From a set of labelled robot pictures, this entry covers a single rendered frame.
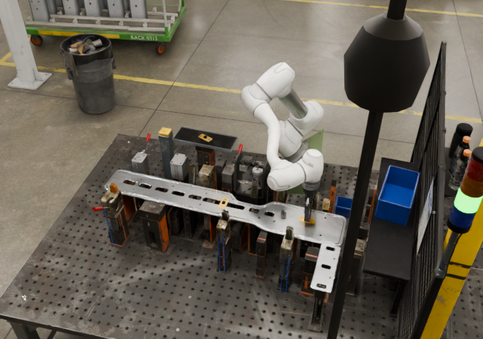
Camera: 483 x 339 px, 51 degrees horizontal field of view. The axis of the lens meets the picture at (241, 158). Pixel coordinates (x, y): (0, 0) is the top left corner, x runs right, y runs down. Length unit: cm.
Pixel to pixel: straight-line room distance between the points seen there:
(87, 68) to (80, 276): 267
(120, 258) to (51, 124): 274
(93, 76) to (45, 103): 84
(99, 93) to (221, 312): 320
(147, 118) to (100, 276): 266
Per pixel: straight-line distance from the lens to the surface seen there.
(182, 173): 295
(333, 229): 271
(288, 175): 235
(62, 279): 301
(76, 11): 709
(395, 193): 294
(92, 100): 541
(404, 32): 18
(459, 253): 198
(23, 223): 445
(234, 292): 279
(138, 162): 305
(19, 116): 576
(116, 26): 663
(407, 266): 259
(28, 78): 627
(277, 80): 273
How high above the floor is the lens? 295
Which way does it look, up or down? 39 degrees down
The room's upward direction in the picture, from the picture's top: straight up
